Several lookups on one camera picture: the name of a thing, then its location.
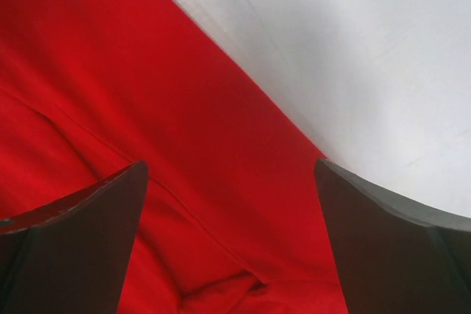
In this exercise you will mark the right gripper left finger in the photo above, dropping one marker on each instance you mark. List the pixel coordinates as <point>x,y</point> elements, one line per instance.
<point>72,255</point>

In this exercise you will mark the red t shirt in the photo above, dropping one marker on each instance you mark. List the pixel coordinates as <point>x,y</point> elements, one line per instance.
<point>232,221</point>

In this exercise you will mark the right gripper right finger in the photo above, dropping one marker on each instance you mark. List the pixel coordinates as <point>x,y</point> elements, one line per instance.
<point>393,254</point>

